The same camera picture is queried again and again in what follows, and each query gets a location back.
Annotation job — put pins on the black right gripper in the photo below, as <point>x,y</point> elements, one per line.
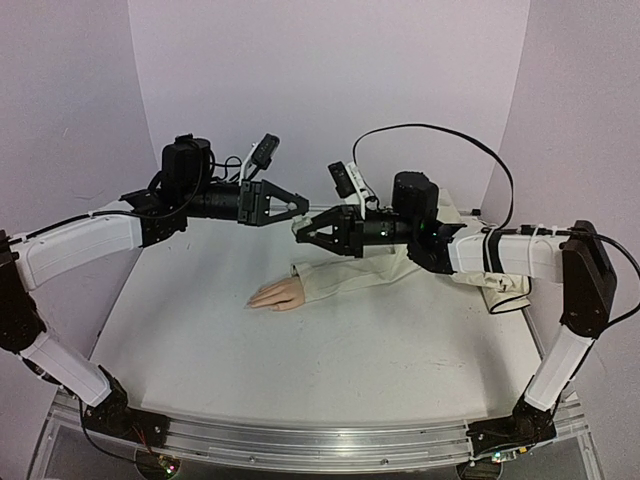
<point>354,230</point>

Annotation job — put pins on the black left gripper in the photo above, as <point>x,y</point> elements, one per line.
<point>256,203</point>

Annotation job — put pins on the clear nail polish bottle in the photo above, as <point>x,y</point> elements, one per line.
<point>300,222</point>

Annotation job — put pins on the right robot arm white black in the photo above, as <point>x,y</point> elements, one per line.
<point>575,259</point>

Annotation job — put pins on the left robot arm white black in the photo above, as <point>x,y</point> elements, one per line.
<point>185,187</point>

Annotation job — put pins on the mannequin hand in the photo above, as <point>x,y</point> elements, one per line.
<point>284,295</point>

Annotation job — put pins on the beige sleeve cloth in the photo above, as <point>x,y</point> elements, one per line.
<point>502,293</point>

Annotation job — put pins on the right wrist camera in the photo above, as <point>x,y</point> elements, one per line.
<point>350,185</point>

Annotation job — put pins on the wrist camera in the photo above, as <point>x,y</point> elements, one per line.
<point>259,157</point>
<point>350,185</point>

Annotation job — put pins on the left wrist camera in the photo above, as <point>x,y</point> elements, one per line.
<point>259,157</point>

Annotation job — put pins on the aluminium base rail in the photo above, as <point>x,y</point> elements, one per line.
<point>76,444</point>

